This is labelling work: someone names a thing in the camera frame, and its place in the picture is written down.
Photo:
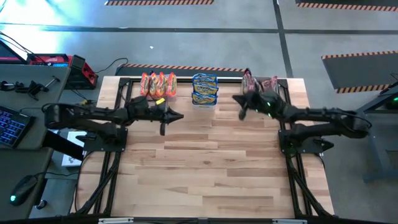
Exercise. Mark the work table with metal legs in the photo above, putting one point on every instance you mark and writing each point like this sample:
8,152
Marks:
373,149

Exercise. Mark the black desk monitor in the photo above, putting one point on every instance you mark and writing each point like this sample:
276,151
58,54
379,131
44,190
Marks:
9,54

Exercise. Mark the silver metal bracket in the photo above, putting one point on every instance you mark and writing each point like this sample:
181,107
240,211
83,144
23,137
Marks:
115,221
289,221

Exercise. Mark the grey office desk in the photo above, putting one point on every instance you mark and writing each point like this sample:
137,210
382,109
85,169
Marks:
37,93

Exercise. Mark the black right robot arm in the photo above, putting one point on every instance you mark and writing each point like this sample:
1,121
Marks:
326,119

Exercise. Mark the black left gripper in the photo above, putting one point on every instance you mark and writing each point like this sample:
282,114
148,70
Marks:
158,113

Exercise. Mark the white plastic bin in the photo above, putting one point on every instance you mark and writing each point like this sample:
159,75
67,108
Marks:
205,107

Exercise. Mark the black desk leg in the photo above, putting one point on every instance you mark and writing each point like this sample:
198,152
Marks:
62,146

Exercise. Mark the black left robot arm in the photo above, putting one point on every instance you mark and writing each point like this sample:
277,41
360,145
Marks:
93,116

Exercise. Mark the black desk clamp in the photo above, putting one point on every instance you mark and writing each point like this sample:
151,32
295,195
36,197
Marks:
32,88

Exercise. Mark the grey plastic bin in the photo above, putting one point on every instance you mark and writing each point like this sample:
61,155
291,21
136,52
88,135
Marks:
259,77

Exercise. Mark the red black tool case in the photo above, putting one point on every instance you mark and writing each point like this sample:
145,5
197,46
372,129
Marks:
46,59

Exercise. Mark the red orange Maruchan noodle pack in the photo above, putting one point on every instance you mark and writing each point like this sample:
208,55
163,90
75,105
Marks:
248,82

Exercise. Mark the red black battery charger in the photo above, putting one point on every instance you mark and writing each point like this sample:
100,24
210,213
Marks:
77,74

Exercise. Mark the black aluminium table frame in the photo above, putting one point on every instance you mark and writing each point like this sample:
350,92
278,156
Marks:
186,80

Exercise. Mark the black hazard striped floor mat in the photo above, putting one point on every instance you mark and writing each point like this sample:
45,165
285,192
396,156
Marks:
155,2
342,6
357,71

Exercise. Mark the backlit computer keyboard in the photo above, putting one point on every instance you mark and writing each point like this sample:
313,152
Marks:
12,127

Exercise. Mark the dark office desk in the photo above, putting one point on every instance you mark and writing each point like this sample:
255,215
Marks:
18,161

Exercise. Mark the black round knob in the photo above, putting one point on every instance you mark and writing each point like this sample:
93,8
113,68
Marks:
41,204

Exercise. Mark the yellow tag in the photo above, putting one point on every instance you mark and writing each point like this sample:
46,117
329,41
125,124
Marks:
160,101

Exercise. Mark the clear plastic bin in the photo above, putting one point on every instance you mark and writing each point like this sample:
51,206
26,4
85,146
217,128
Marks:
179,91

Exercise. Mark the black computer mouse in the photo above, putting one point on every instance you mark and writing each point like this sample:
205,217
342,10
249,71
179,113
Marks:
23,189

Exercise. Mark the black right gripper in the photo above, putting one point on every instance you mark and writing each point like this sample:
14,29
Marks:
265,104

